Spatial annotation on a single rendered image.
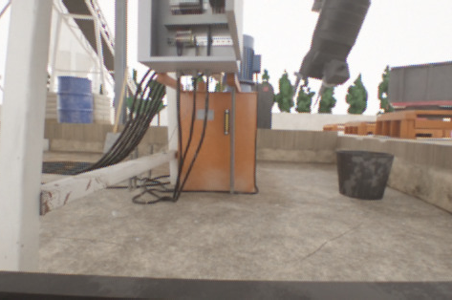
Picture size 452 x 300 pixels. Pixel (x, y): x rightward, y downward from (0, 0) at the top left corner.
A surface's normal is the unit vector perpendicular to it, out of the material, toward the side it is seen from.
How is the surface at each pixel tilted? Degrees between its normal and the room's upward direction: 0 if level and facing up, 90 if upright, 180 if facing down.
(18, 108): 80
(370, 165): 98
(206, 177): 90
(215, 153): 90
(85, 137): 90
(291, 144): 90
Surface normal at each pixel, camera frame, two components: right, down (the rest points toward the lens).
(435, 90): -0.65, 0.05
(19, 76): -0.11, -0.08
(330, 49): 0.07, 0.61
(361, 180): -0.49, 0.21
